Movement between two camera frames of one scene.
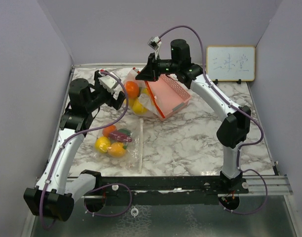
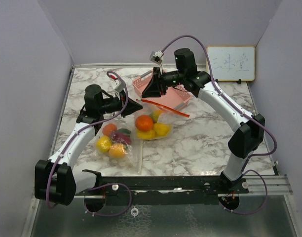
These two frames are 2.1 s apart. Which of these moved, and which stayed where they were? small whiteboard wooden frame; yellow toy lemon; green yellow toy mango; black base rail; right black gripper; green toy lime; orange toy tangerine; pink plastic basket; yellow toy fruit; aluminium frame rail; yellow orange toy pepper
Moved: orange toy tangerine; right black gripper; yellow orange toy pepper; yellow toy fruit; green yellow toy mango
Stayed: aluminium frame rail; yellow toy lemon; black base rail; small whiteboard wooden frame; green toy lime; pink plastic basket
